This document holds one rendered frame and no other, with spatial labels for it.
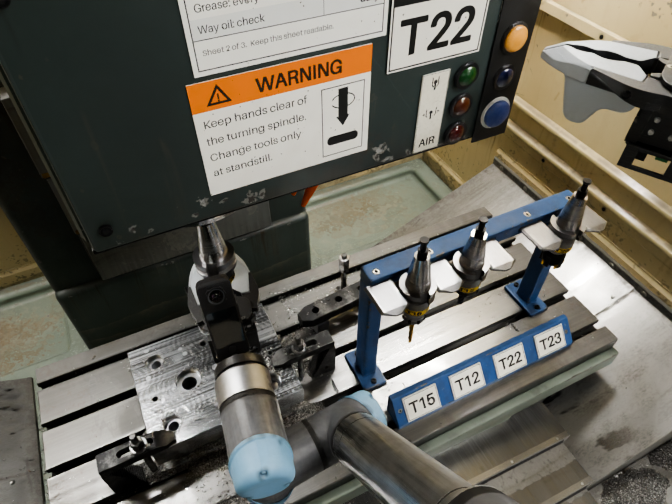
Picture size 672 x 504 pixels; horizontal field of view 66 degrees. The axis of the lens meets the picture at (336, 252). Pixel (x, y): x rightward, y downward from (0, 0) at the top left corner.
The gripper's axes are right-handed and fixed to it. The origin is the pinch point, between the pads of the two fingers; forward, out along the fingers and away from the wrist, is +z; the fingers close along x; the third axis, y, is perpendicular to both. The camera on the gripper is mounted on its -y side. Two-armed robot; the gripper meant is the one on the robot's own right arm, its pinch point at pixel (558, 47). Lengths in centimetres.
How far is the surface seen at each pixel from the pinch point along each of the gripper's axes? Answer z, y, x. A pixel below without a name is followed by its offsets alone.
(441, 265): 9.5, 46.4, 11.3
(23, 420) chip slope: 90, 104, -45
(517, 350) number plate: -7, 73, 22
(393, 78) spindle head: 10.9, 1.5, -10.7
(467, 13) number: 7.3, -3.0, -4.9
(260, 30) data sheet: 16.7, -5.1, -21.0
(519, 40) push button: 3.6, 0.3, 0.1
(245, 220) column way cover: 67, 73, 20
